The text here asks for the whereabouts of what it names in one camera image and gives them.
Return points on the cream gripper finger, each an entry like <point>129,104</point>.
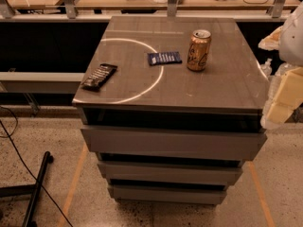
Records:
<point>271,42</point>
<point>284,97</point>

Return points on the orange soda can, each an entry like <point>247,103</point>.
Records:
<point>198,50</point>

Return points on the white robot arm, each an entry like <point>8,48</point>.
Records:
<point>291,41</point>

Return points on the black rxbar chocolate bar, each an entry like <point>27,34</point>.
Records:
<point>99,77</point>

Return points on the clear plastic bottle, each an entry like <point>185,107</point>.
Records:
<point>266,68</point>

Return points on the blue snack bar wrapper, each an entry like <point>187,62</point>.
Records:
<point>161,58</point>

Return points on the grey drawer cabinet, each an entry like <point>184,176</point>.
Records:
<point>164,132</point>

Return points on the black metal stand leg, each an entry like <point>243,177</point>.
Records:
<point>33,190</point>

